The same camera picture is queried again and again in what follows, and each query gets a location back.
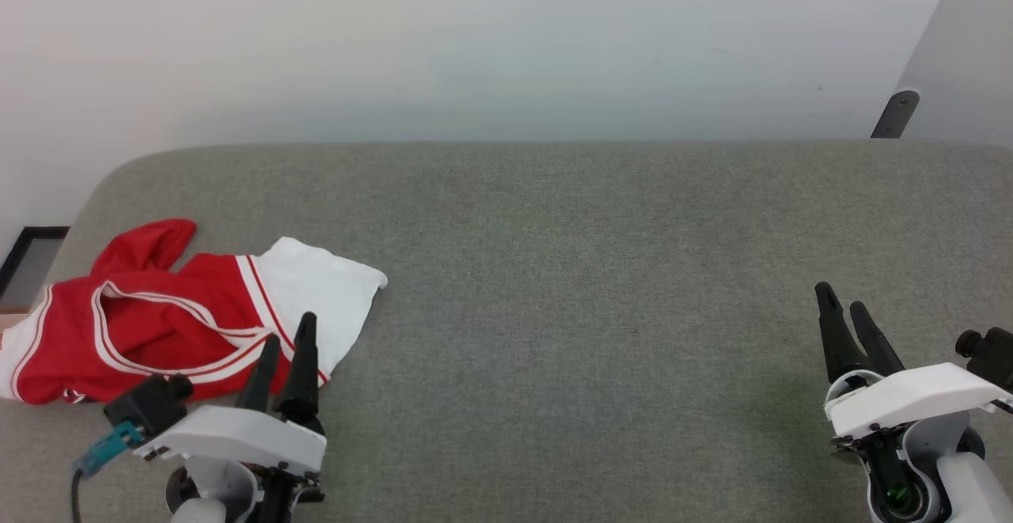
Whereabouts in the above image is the red and white jersey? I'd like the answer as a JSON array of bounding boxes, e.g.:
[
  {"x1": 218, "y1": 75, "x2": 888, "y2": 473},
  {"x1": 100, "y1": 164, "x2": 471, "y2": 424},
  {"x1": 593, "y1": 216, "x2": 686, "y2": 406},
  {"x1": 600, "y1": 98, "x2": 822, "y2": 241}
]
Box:
[{"x1": 0, "y1": 218, "x2": 389, "y2": 405}]

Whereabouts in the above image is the teal cable connector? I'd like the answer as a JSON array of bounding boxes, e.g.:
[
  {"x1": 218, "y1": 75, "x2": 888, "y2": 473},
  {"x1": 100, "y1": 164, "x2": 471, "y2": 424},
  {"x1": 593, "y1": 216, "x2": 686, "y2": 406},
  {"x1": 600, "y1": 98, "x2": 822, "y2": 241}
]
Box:
[{"x1": 74, "y1": 421, "x2": 145, "y2": 478}]

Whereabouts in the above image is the dark grey metal bracket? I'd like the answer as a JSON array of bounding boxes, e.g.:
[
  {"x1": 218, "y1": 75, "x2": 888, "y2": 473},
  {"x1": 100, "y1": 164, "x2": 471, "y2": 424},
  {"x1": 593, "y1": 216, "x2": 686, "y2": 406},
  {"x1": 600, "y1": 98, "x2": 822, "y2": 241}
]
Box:
[{"x1": 871, "y1": 90, "x2": 921, "y2": 140}]

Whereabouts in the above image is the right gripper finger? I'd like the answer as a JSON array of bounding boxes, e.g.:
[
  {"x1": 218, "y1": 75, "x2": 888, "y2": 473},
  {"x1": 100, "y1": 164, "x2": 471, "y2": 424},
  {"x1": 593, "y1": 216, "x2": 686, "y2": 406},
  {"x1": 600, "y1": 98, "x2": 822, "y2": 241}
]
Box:
[
  {"x1": 849, "y1": 301, "x2": 906, "y2": 375},
  {"x1": 814, "y1": 282, "x2": 871, "y2": 386}
]

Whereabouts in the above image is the grey fabric sofa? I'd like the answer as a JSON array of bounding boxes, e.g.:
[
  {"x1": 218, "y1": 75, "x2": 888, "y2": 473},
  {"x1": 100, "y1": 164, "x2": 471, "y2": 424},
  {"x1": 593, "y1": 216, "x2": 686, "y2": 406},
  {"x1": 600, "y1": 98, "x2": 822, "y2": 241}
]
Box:
[{"x1": 0, "y1": 141, "x2": 1013, "y2": 523}]

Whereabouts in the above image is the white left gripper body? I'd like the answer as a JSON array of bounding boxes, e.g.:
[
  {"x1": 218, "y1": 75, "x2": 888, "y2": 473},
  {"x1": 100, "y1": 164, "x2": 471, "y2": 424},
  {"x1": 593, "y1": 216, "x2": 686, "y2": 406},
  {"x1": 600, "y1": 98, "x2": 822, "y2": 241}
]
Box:
[{"x1": 133, "y1": 404, "x2": 328, "y2": 523}]

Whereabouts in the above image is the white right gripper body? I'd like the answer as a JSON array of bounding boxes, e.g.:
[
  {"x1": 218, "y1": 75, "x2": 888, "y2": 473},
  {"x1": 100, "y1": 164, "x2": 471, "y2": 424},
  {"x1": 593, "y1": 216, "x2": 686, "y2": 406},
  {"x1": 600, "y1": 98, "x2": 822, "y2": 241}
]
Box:
[{"x1": 823, "y1": 362, "x2": 1013, "y2": 523}]

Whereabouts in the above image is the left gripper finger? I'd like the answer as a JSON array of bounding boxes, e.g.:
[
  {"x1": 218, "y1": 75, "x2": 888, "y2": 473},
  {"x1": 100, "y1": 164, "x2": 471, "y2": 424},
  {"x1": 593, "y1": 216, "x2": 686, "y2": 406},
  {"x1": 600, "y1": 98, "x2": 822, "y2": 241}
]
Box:
[
  {"x1": 276, "y1": 312, "x2": 326, "y2": 434},
  {"x1": 236, "y1": 335, "x2": 280, "y2": 414}
]

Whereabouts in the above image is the white slanted panel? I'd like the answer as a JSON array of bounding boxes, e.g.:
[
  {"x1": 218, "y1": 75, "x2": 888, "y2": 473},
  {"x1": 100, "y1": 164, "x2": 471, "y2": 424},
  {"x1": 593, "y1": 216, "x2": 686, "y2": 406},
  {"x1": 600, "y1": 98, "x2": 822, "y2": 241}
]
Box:
[{"x1": 893, "y1": 0, "x2": 1013, "y2": 148}]

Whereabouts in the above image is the black rectangular frame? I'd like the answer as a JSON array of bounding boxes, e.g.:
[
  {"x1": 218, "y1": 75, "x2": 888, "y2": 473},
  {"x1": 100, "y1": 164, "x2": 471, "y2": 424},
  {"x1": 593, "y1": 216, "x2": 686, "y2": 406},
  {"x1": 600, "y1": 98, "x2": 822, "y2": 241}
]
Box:
[{"x1": 0, "y1": 226, "x2": 70, "y2": 299}]

